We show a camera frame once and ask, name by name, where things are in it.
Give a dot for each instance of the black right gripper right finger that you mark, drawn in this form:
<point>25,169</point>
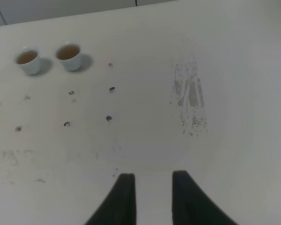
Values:
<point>191,206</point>

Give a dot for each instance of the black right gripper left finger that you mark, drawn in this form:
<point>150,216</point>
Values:
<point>119,206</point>

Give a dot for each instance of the right pale blue teacup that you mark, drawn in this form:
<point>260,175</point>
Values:
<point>69,55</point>

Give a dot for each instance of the pale blue teacup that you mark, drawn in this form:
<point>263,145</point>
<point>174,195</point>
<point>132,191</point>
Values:
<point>69,55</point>
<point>28,60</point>

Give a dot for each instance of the left pale blue teacup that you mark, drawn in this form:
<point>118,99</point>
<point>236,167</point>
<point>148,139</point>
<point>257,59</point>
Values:
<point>28,60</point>

